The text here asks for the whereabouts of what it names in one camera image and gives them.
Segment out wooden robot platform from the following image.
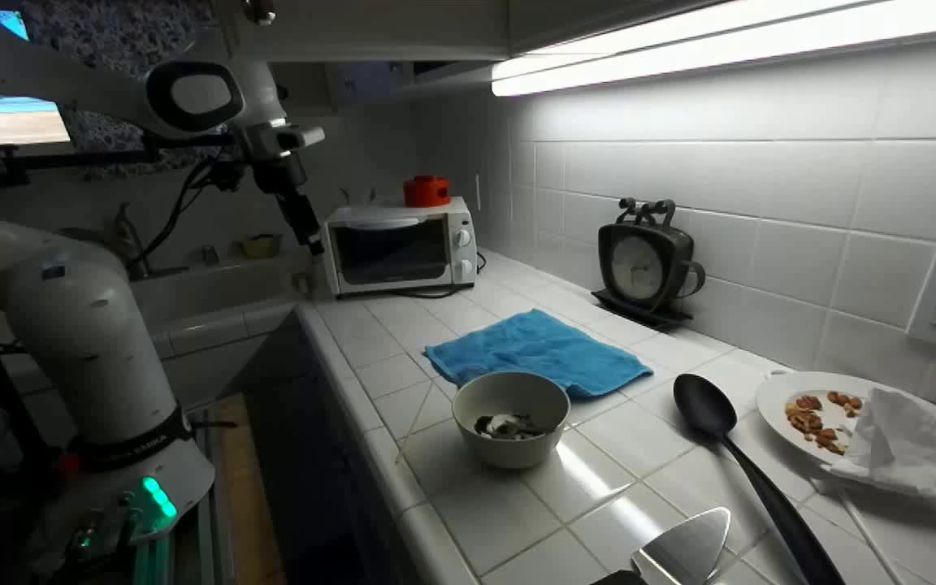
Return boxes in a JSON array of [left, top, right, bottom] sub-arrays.
[[206, 389, 289, 585]]

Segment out dark patterned curtain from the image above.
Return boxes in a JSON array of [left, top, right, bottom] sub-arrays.
[[22, 0, 220, 150]]

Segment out white plastic jug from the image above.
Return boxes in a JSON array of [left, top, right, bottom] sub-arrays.
[[320, 195, 480, 301]]

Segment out black kitchen scale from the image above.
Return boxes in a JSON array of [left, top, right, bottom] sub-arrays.
[[593, 195, 708, 335]]

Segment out dark base cabinet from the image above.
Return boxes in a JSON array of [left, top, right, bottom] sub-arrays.
[[235, 313, 429, 585]]

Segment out under-cabinet light strip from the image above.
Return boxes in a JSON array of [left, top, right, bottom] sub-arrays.
[[487, 0, 936, 100]]

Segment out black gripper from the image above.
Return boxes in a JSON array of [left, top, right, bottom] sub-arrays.
[[253, 155, 329, 259]]

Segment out sink faucet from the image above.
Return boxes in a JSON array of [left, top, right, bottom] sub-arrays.
[[107, 203, 155, 279]]

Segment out bright tablet screen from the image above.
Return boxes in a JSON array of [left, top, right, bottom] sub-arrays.
[[0, 7, 74, 150]]

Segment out white plate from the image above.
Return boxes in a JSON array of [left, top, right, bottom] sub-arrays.
[[755, 369, 936, 480]]

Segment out white cabinet door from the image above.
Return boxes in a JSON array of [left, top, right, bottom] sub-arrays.
[[231, 0, 515, 66]]

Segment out blue towel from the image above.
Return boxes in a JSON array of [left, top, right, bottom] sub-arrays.
[[419, 307, 656, 408]]

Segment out red plastic lid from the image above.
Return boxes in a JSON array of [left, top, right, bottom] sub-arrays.
[[399, 171, 455, 211]]

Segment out crumpled white napkin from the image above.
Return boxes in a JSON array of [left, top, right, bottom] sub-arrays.
[[814, 387, 936, 530]]

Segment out yellow sponge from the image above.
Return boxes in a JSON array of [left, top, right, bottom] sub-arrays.
[[235, 231, 282, 265]]

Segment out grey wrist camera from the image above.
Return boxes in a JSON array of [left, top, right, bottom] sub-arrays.
[[238, 120, 332, 166]]

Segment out black metal rod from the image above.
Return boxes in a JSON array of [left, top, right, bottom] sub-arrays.
[[0, 133, 243, 200]]

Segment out black ladle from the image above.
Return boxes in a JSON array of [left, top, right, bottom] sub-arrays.
[[669, 371, 847, 585]]

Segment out brown food pieces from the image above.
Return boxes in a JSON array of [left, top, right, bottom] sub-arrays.
[[783, 387, 868, 460]]

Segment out white bowl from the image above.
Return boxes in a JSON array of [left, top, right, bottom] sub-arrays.
[[450, 371, 576, 475]]

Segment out metal spatula with black handle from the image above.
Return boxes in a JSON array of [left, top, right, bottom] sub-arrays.
[[593, 505, 736, 585]]

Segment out black cable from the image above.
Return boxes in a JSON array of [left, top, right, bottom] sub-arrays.
[[125, 161, 220, 272]]

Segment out white sink basin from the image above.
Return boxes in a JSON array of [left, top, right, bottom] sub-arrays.
[[128, 254, 303, 327]]

